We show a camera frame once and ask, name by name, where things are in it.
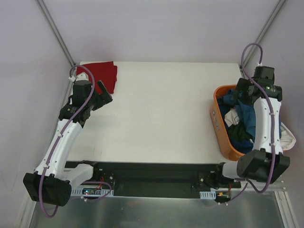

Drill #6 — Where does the aluminium front rail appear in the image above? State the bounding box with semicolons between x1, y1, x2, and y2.
251;175;287;191

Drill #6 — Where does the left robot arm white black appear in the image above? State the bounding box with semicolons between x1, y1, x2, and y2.
23;72;113;207

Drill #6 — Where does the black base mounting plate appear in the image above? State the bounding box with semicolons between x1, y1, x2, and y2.
90;161;242;197

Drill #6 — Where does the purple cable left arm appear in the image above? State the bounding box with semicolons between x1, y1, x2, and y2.
39;65;95;219

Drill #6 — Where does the left white cable duct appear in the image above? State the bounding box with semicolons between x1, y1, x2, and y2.
71;187;114;197

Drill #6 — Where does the right aluminium frame post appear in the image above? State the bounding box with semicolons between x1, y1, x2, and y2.
244;0;288;66

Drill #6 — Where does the white cable duct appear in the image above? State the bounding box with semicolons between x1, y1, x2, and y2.
71;187;114;197
199;190;216;200

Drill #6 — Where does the royal blue t shirt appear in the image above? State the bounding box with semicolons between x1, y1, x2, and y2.
230;139;253;154

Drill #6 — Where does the folded red t shirt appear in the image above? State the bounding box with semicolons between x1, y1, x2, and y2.
83;61;118;95

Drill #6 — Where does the aluminium frame post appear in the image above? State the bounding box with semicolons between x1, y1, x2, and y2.
244;0;288;66
35;0;75;67

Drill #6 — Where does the left aluminium frame post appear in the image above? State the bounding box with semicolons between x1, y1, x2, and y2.
35;0;75;67

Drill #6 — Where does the orange plastic basket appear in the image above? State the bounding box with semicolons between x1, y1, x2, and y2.
210;85;245;161

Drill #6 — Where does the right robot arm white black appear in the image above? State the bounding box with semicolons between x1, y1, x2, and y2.
213;66;290;188

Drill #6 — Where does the dark green t shirt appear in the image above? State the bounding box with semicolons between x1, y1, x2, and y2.
228;123;252;141

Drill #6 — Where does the teal blue t shirt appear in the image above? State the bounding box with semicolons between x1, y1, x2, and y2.
217;89;256;141

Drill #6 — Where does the right white cable duct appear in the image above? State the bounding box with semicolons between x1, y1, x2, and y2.
199;190;216;200

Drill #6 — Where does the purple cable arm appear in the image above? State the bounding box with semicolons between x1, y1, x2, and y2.
241;42;277;193
39;65;95;219

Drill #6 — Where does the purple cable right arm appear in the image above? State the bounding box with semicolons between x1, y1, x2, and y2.
241;42;277;193

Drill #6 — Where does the white t shirt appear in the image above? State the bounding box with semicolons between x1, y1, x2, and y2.
224;109;244;127

